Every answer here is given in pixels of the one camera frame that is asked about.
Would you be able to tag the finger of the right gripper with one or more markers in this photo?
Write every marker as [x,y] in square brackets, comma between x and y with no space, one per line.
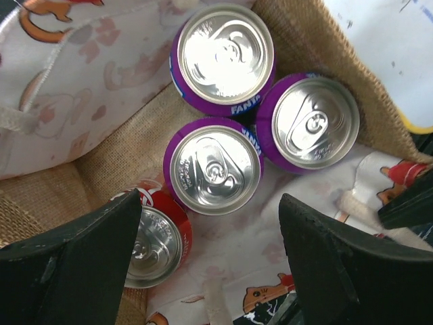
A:
[412,207]

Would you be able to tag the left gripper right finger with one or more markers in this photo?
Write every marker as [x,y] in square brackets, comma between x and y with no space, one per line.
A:
[343,275]

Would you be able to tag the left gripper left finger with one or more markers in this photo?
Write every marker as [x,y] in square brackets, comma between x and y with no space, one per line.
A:
[74,273]

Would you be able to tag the red cola can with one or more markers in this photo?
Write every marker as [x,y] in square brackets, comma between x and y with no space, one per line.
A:
[164,240]

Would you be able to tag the purple Fanta can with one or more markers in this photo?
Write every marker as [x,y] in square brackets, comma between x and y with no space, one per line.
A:
[223,60]
[307,122]
[213,166]

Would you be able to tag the white whiteboard yellow rim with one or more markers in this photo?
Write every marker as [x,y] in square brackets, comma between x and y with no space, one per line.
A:
[393,38]

